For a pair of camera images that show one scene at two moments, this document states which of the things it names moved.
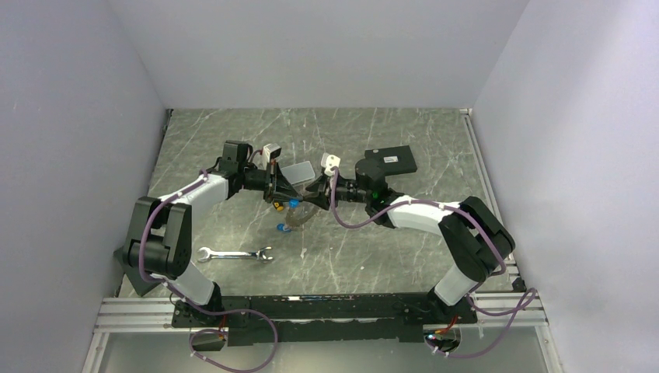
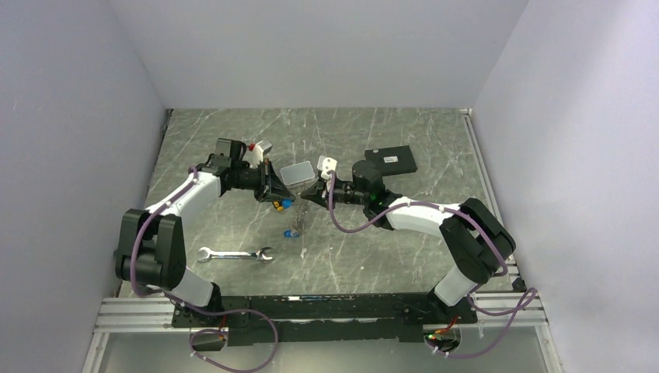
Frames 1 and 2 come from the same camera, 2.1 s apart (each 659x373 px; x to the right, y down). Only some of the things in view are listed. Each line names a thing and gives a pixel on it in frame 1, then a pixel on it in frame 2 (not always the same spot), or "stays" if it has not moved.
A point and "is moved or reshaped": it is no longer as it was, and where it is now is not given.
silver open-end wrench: [209, 254] stays
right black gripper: [322, 194] stays
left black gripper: [280, 187] stays
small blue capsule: [280, 227] is moved or reshaped
